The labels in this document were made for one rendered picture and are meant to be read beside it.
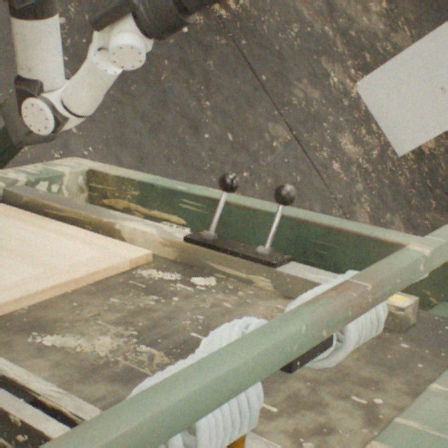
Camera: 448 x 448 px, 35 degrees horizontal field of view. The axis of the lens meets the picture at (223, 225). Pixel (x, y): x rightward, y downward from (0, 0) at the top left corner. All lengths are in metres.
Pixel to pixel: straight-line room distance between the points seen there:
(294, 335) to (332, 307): 0.05
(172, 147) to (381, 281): 2.91
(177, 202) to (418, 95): 3.42
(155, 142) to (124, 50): 2.06
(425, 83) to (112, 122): 2.31
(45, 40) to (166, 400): 1.14
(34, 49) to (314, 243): 0.65
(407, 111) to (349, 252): 3.60
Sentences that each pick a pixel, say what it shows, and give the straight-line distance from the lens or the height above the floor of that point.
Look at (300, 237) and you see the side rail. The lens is 1.39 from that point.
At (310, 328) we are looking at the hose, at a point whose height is 1.94.
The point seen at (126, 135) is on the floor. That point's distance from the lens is 3.24.
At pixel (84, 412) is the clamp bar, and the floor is 1.62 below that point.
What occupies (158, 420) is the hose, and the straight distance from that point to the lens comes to 0.34.
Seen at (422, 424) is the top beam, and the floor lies 1.85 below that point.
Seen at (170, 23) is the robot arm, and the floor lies 1.49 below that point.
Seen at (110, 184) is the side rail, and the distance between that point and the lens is 1.72.
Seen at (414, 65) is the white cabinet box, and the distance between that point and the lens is 4.81.
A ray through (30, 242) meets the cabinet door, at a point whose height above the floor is 1.12.
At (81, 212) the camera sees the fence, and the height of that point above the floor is 1.11.
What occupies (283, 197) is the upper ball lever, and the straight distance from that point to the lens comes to 1.17.
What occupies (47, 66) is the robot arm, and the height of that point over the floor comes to 1.21.
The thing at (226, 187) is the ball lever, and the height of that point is 1.43.
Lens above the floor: 2.21
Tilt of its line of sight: 41 degrees down
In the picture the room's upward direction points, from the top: 59 degrees clockwise
